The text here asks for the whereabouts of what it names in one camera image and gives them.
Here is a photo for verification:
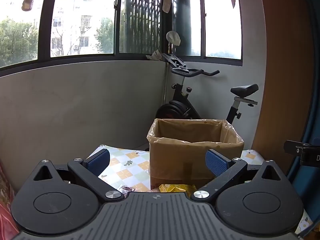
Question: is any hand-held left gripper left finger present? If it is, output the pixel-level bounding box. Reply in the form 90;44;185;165
32;149;125;202

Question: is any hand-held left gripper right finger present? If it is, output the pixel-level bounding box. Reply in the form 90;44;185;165
191;149;288;202

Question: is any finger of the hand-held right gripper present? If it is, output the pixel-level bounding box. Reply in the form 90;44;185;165
284;140;303;155

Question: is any brown cardboard box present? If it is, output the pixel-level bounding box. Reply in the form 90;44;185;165
147;118;244;191

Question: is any checkered floral tablecloth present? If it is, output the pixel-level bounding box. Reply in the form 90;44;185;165
86;144;313;236

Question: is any clear plastic bag liner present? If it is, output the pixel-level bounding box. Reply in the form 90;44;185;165
147;118;244;180

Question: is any yellow snack packet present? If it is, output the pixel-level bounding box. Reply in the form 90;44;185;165
159;183;198;198

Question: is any black exercise bike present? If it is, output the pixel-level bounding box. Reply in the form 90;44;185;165
156;52;259;126

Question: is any wooden headboard panel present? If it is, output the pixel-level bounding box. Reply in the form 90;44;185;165
251;0;316;178

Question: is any red patterned cloth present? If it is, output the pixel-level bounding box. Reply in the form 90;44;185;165
0;159;21;240

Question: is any crumpled beige cloth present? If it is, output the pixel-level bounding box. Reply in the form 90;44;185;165
146;50;163;61

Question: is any perforated metal screen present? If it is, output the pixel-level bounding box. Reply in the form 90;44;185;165
119;0;163;54

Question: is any black window frame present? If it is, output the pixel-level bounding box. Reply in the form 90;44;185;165
0;0;243;72

